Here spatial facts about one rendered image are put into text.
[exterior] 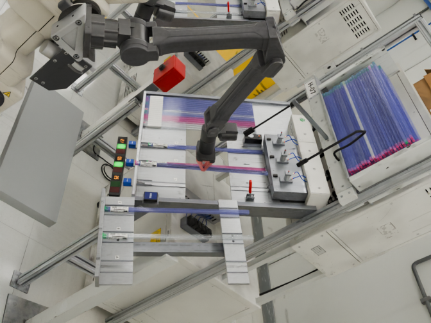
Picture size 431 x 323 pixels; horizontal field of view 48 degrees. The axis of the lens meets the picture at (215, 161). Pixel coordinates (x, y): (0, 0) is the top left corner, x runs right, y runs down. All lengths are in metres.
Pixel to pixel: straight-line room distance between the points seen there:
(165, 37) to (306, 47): 1.96
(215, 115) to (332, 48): 1.73
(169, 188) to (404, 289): 1.90
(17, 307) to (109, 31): 1.36
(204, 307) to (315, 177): 0.90
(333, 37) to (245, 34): 1.90
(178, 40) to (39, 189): 0.74
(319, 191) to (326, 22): 1.46
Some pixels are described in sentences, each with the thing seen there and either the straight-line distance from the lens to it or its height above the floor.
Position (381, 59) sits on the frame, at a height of 1.67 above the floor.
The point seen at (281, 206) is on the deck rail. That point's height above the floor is 1.12.
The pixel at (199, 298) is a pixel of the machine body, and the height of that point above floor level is 0.46.
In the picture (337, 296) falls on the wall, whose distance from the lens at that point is 3.53.
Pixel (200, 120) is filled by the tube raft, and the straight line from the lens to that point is 2.21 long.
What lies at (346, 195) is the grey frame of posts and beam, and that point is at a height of 1.35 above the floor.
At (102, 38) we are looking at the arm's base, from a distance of 1.28.
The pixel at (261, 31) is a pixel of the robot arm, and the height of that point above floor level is 1.51.
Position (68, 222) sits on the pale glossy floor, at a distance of 2.65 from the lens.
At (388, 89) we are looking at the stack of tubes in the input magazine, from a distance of 2.06.
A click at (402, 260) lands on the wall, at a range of 3.43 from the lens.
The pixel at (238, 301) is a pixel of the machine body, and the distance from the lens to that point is 2.43.
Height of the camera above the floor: 1.78
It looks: 24 degrees down
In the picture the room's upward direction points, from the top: 58 degrees clockwise
